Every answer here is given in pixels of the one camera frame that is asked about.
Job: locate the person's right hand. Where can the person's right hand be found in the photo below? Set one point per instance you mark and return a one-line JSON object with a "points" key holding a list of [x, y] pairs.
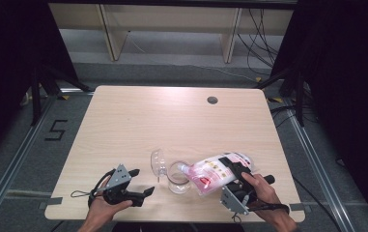
{"points": [[265, 196]]}

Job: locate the black curtain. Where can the black curtain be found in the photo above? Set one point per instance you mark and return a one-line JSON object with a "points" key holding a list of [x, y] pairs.
{"points": [[4, 48], [349, 64]]}

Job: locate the person's left hand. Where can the person's left hand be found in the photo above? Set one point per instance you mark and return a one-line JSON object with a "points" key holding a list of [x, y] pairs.
{"points": [[101, 211]]}

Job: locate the beige wooden shelf unit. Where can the beige wooden shelf unit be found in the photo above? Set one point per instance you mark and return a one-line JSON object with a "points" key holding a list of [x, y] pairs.
{"points": [[172, 19]]}

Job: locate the black metal stand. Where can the black metal stand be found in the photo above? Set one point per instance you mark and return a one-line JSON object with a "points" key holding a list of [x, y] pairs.
{"points": [[299, 96], [36, 96]]}

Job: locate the grey tape strip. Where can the grey tape strip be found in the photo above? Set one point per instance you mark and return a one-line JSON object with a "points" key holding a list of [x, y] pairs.
{"points": [[297, 207], [51, 202]]}

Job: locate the yellow black tape piece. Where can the yellow black tape piece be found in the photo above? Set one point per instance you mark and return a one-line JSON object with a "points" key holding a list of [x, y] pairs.
{"points": [[276, 100], [259, 79], [63, 97]]}

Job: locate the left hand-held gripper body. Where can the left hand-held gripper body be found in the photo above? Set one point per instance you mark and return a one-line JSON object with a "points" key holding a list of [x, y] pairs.
{"points": [[120, 176]]}

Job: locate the clear glass jar with lid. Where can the clear glass jar with lid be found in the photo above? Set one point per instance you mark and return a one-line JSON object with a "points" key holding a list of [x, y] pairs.
{"points": [[178, 187]]}

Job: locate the red and white sugar bag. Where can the red and white sugar bag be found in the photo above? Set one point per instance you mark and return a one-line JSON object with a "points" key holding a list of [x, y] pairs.
{"points": [[207, 177]]}

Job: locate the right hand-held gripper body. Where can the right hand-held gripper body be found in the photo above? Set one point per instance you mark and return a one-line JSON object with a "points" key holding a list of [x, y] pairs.
{"points": [[234, 201]]}

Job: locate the aluminium floor rail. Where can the aluminium floor rail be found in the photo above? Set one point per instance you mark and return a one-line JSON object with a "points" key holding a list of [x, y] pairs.
{"points": [[17, 154], [317, 167]]}

